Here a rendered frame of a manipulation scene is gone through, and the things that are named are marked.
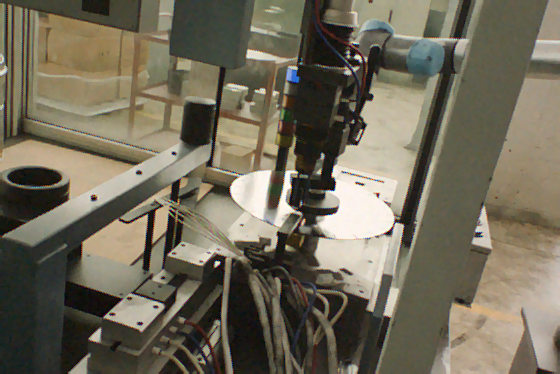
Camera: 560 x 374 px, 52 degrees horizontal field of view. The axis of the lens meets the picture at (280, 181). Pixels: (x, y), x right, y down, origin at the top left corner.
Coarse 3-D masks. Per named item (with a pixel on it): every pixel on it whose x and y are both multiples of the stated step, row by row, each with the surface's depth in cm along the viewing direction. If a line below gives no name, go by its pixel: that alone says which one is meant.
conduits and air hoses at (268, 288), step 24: (216, 240) 97; (240, 264) 92; (264, 288) 89; (288, 288) 94; (312, 288) 88; (264, 312) 84; (312, 312) 85; (192, 336) 86; (264, 336) 82; (312, 336) 83; (192, 360) 82; (216, 360) 86; (288, 360) 79; (312, 360) 81; (336, 360) 79
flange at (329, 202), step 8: (288, 192) 115; (312, 192) 113; (320, 192) 113; (328, 192) 119; (288, 200) 113; (312, 200) 112; (320, 200) 113; (328, 200) 114; (336, 200) 115; (304, 208) 110; (312, 208) 110; (320, 208) 110; (328, 208) 111; (336, 208) 113
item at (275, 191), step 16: (256, 176) 123; (272, 176) 125; (288, 176) 127; (240, 192) 113; (256, 192) 114; (272, 192) 116; (336, 192) 122; (352, 192) 124; (256, 208) 107; (272, 208) 108; (288, 208) 109; (352, 208) 115; (368, 208) 117; (384, 208) 118; (272, 224) 102; (304, 224) 104; (320, 224) 105; (336, 224) 106; (352, 224) 108; (368, 224) 109; (384, 224) 110
